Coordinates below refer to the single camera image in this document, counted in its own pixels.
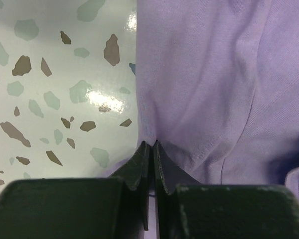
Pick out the purple t-shirt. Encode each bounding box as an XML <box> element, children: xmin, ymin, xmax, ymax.
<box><xmin>107</xmin><ymin>0</ymin><xmax>299</xmax><ymax>239</ymax></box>

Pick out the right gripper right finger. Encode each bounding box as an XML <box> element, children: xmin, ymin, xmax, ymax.
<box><xmin>152</xmin><ymin>142</ymin><xmax>299</xmax><ymax>239</ymax></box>

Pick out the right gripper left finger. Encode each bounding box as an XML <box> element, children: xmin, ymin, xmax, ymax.
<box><xmin>0</xmin><ymin>143</ymin><xmax>150</xmax><ymax>239</ymax></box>

